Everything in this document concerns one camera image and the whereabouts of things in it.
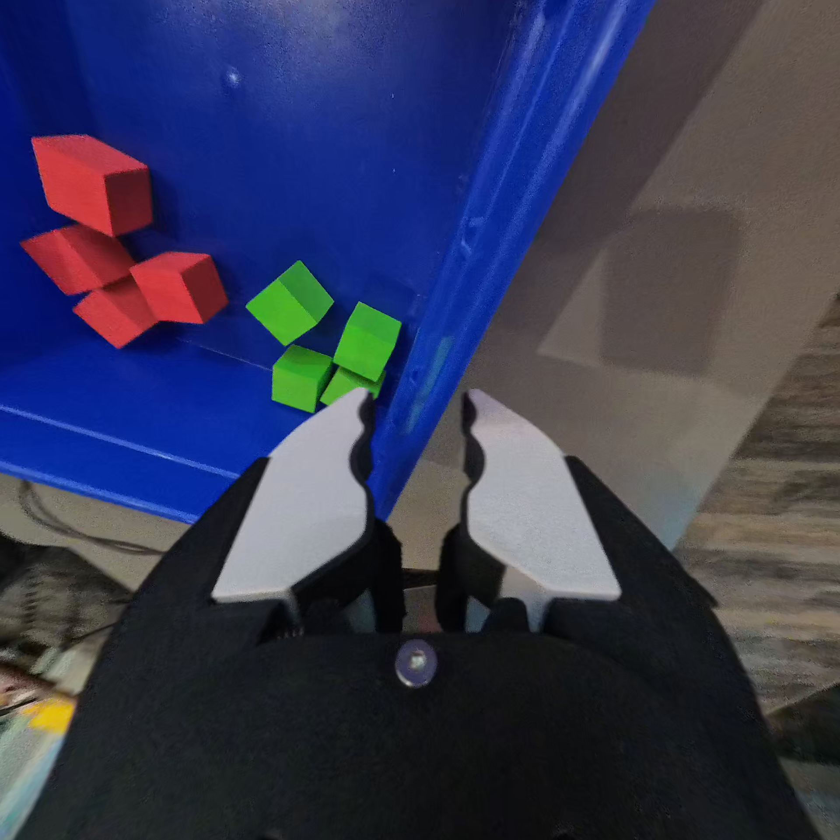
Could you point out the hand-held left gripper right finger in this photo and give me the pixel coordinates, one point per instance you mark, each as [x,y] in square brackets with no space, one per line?
[538,518]

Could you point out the blue plastic bin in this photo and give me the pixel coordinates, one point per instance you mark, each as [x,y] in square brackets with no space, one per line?
[295,131]

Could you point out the grey desk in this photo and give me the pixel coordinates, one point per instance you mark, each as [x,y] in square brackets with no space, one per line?
[722,164]

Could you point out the red cube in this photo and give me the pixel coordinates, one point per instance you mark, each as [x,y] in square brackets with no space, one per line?
[72,259]
[177,289]
[115,315]
[85,180]

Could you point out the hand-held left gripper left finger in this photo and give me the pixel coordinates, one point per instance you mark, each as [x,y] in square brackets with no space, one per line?
[302,512]

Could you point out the green cube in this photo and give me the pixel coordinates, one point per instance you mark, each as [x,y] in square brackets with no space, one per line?
[298,380]
[367,341]
[289,305]
[341,387]

